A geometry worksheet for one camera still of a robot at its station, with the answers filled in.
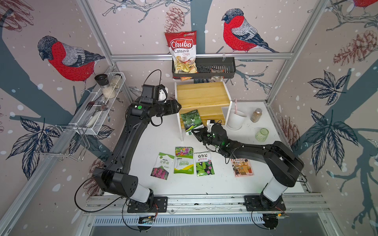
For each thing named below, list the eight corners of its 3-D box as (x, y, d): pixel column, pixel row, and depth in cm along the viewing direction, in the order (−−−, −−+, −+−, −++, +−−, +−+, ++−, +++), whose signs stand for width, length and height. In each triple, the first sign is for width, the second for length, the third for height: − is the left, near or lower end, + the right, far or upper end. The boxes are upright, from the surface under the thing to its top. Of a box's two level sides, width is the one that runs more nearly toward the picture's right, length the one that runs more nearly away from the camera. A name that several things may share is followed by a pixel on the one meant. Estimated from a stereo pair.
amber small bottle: (251, 122, 109) (255, 113, 101) (249, 117, 113) (253, 108, 105) (258, 122, 109) (263, 113, 101) (256, 117, 113) (261, 108, 105)
